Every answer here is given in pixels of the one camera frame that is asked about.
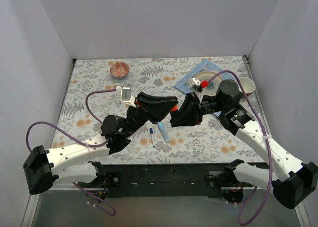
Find light blue highlighter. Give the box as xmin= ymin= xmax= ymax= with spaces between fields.
xmin=157 ymin=122 xmax=170 ymax=143

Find white blue marker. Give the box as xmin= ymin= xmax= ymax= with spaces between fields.
xmin=150 ymin=133 xmax=156 ymax=148

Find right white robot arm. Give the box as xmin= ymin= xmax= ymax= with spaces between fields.
xmin=170 ymin=79 xmax=318 ymax=209

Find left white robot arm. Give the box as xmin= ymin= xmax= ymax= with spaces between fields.
xmin=23 ymin=92 xmax=178 ymax=195

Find beige plate blue rings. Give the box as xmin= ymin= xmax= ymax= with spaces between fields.
xmin=193 ymin=70 xmax=224 ymax=96

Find blue checked cloth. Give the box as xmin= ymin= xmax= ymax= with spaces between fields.
xmin=174 ymin=59 xmax=223 ymax=93

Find red white mug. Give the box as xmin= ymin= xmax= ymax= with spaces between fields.
xmin=239 ymin=77 xmax=256 ymax=96

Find red patterned small bowl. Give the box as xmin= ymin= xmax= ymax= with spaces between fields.
xmin=110 ymin=62 xmax=130 ymax=78

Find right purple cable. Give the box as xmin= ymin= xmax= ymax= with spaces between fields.
xmin=201 ymin=70 xmax=273 ymax=226

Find purple cable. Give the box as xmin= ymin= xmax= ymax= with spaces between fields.
xmin=201 ymin=70 xmax=273 ymax=226
xmin=26 ymin=86 xmax=122 ymax=217

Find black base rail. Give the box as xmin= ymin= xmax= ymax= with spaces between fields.
xmin=74 ymin=163 xmax=254 ymax=203

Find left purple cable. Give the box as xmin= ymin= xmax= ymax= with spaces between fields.
xmin=26 ymin=86 xmax=122 ymax=217

